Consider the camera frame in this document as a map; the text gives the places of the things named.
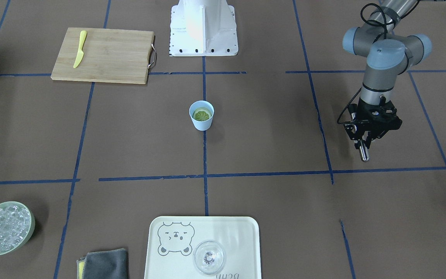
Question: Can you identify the yellow plastic knife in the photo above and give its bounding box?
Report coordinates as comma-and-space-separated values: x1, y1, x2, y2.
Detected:
73, 30, 88, 69

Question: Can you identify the steel muddler black tip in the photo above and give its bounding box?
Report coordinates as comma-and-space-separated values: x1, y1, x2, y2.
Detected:
350, 110, 370, 162

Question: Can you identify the clear wine glass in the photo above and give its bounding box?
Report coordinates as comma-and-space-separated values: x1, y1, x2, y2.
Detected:
194, 240, 226, 276

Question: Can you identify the grey folded cloth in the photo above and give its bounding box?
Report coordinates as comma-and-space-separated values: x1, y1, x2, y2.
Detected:
76, 248, 129, 279

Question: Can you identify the wooden cutting board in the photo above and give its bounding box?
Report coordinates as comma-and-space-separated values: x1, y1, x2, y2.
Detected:
51, 27, 156, 84

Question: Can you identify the green bowl of ice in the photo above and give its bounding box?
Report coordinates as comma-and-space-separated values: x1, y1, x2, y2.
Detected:
0, 201, 36, 256

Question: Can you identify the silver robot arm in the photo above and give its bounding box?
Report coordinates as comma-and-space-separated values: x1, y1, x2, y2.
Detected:
337, 0, 432, 161

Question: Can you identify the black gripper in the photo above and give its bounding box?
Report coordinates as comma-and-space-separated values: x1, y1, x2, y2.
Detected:
343, 97, 402, 150

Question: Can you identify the light blue cup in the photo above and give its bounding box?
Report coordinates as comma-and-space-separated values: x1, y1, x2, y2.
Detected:
189, 100, 214, 132

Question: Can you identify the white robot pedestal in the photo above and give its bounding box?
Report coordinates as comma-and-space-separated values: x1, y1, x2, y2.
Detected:
169, 0, 239, 57

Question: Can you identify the cream bear tray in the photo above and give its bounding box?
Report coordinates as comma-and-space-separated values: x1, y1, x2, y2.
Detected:
144, 216, 262, 279

